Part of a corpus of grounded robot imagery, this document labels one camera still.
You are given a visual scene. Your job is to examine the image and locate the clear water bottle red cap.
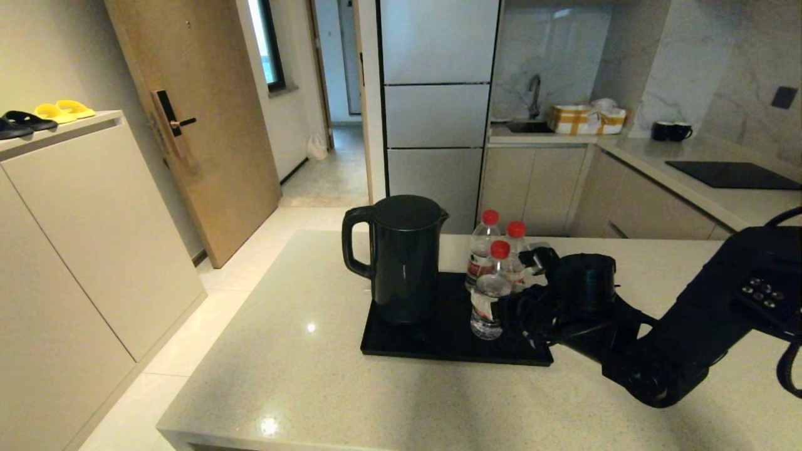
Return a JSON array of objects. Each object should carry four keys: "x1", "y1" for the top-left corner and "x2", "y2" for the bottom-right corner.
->
[
  {"x1": 504, "y1": 220, "x2": 530, "y2": 295},
  {"x1": 470, "y1": 241, "x2": 511, "y2": 341},
  {"x1": 465, "y1": 210, "x2": 502, "y2": 292}
]

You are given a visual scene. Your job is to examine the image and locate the black electric kettle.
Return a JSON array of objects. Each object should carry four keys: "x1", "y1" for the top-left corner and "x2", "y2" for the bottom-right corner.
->
[{"x1": 341, "y1": 195, "x2": 450, "y2": 325}]

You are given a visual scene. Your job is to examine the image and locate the beige kitchen base cabinets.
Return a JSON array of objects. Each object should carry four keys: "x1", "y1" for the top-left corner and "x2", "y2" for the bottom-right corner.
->
[{"x1": 479, "y1": 144, "x2": 746, "y2": 241}]

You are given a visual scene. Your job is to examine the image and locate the black rectangular serving tray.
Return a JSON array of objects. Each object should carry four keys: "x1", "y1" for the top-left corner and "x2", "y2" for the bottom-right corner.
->
[{"x1": 360, "y1": 272, "x2": 554, "y2": 367}]

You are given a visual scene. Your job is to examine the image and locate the metal kitchen faucet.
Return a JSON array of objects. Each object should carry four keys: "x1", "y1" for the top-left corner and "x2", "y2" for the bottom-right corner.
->
[{"x1": 526, "y1": 74, "x2": 542, "y2": 120}]

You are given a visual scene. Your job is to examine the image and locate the tall grey refrigerator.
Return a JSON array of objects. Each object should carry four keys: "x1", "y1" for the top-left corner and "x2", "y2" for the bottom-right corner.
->
[{"x1": 376, "y1": 0, "x2": 502, "y2": 234}]

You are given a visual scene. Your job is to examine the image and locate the black induction cooktop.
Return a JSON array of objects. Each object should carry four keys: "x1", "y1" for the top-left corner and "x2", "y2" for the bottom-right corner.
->
[{"x1": 665, "y1": 160, "x2": 802, "y2": 190}]

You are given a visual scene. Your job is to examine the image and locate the dark framed window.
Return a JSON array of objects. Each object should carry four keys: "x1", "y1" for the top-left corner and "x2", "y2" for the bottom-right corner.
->
[{"x1": 247, "y1": 0, "x2": 287, "y2": 93}]

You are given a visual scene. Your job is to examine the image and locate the light wooden door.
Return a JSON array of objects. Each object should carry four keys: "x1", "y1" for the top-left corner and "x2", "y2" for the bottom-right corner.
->
[{"x1": 103, "y1": 0, "x2": 283, "y2": 269}]

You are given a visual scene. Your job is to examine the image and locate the white shoe cabinet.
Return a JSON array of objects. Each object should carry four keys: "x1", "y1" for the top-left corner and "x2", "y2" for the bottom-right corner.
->
[{"x1": 0, "y1": 110, "x2": 207, "y2": 451}]

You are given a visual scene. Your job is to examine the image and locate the yellow slipper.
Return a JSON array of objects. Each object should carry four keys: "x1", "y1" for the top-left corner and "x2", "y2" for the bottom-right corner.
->
[
  {"x1": 34, "y1": 104, "x2": 76, "y2": 123},
  {"x1": 55, "y1": 100, "x2": 96, "y2": 119}
]

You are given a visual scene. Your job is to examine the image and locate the black slipper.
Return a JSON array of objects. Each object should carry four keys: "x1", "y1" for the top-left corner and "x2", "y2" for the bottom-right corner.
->
[
  {"x1": 0, "y1": 117, "x2": 34, "y2": 140},
  {"x1": 5, "y1": 111, "x2": 58, "y2": 132}
]

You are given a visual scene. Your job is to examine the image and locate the black door lock handle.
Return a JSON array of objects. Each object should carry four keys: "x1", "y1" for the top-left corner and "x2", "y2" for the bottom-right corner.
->
[{"x1": 152, "y1": 90, "x2": 197, "y2": 160}]

